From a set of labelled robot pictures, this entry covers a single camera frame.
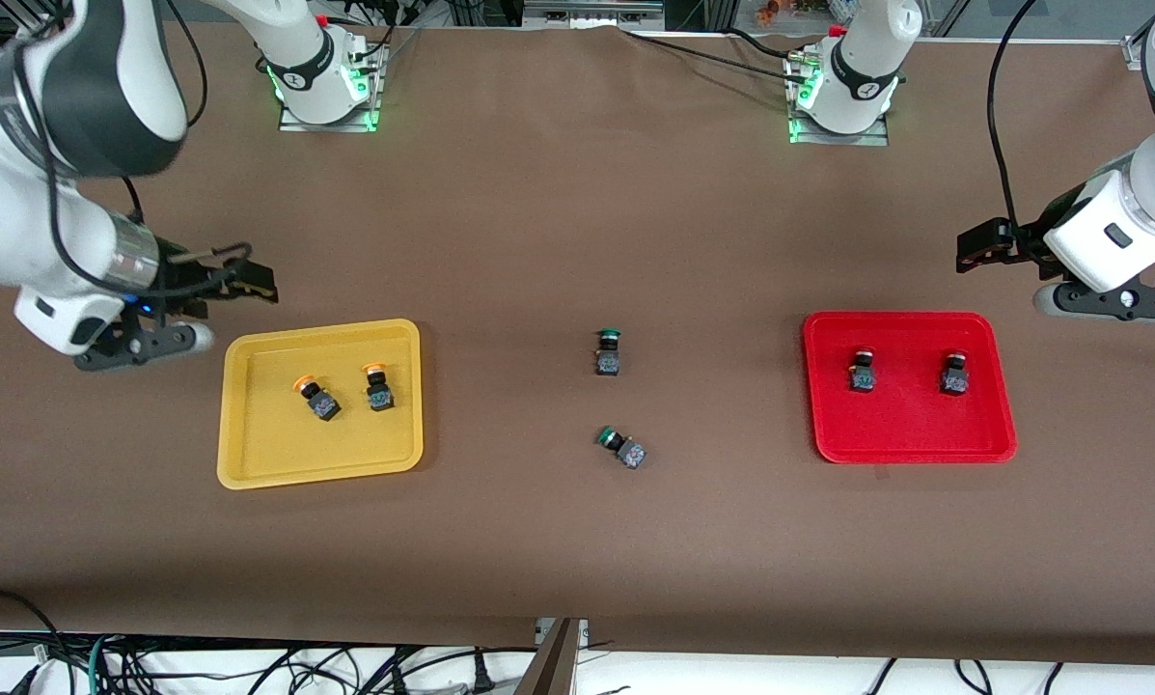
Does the angled metal support beam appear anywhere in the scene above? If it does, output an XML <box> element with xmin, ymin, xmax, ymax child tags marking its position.
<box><xmin>514</xmin><ymin>618</ymin><xmax>583</xmax><ymax>695</ymax></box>

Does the brown table cover mat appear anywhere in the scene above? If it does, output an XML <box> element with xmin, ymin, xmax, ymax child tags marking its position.
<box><xmin>0</xmin><ymin>19</ymin><xmax>1155</xmax><ymax>667</ymax></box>

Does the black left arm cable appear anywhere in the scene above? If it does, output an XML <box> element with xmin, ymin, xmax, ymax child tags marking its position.
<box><xmin>984</xmin><ymin>0</ymin><xmax>1039</xmax><ymax>237</ymax></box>

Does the red plastic tray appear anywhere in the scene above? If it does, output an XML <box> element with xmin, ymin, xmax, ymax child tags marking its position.
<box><xmin>802</xmin><ymin>311</ymin><xmax>1019</xmax><ymax>465</ymax></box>

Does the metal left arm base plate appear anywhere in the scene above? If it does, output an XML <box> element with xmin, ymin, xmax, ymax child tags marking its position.
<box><xmin>787</xmin><ymin>108</ymin><xmax>891</xmax><ymax>148</ymax></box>

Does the yellow plastic tray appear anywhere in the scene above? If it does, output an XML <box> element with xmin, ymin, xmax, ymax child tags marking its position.
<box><xmin>216</xmin><ymin>319</ymin><xmax>426</xmax><ymax>491</ymax></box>

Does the yellow push button switch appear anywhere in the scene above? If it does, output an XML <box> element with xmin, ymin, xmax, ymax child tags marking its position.
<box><xmin>362</xmin><ymin>363</ymin><xmax>396</xmax><ymax>413</ymax></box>
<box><xmin>292</xmin><ymin>375</ymin><xmax>343</xmax><ymax>423</ymax></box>

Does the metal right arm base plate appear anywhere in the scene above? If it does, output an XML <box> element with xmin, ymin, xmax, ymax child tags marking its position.
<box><xmin>278</xmin><ymin>95</ymin><xmax>381</xmax><ymax>134</ymax></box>

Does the grey metal rail fixture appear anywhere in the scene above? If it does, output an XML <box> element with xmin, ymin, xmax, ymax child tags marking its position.
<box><xmin>524</xmin><ymin>0</ymin><xmax>665</xmax><ymax>30</ymax></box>

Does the thick black floor cable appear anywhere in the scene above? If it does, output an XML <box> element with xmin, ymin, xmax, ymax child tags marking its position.
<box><xmin>0</xmin><ymin>587</ymin><xmax>62</xmax><ymax>677</ymax></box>

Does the black cable on table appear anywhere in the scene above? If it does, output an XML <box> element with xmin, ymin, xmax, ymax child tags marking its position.
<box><xmin>619</xmin><ymin>27</ymin><xmax>819</xmax><ymax>83</ymax></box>

